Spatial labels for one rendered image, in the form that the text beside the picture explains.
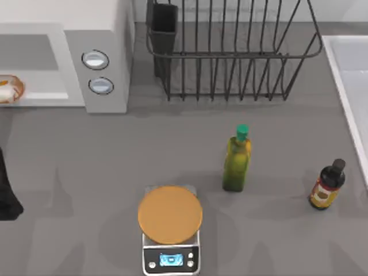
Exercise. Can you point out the pale microwave oven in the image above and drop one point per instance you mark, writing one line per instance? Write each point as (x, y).
(95, 37)

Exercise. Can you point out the round microwave knob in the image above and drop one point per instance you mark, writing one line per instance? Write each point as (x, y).
(101, 85)
(95, 59)

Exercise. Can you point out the bread on plate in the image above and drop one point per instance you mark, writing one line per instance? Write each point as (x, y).
(10, 88)

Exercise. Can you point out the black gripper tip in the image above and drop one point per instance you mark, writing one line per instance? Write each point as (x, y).
(7, 192)

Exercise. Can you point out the green oil bottle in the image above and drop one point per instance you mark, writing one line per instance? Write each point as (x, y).
(237, 164)

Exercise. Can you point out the kitchen scale with orange plate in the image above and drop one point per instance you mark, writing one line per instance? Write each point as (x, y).
(170, 218)

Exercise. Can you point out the dark sauce bottle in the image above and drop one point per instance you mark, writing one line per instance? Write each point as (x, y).
(326, 187)

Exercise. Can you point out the black cutlery holder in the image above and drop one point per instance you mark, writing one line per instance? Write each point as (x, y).
(162, 26)

